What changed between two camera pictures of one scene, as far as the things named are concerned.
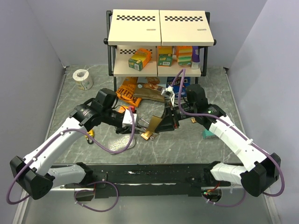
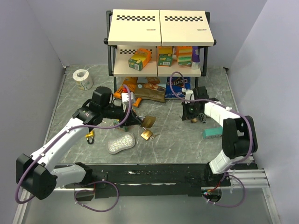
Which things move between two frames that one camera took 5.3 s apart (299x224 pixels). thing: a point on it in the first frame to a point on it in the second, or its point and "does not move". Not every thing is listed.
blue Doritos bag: (170, 80) does not move
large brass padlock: (154, 123) to (148, 121)
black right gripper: (167, 122) to (186, 115)
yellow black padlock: (91, 133) does not move
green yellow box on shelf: (165, 56) does not move
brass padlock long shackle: (146, 135) does not move
